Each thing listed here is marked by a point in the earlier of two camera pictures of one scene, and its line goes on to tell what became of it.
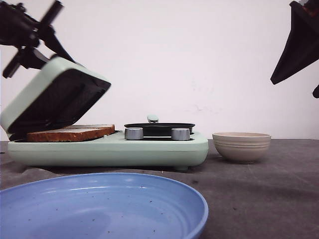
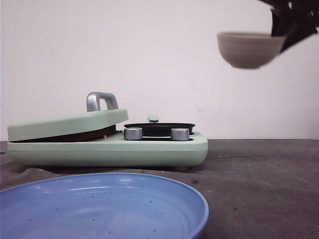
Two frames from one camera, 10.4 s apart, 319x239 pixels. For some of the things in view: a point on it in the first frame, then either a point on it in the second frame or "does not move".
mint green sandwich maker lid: [57, 95] to [102, 111]
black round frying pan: [153, 128] does not move
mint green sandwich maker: [153, 151] does not move
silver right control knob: [180, 134] does not move
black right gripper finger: [315, 92] to [301, 29]
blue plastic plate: [101, 205] does not move
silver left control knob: [134, 133] does not move
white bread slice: [71, 132] does not move
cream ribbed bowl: [241, 147] to [249, 50]
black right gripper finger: [303, 49] to [286, 12]
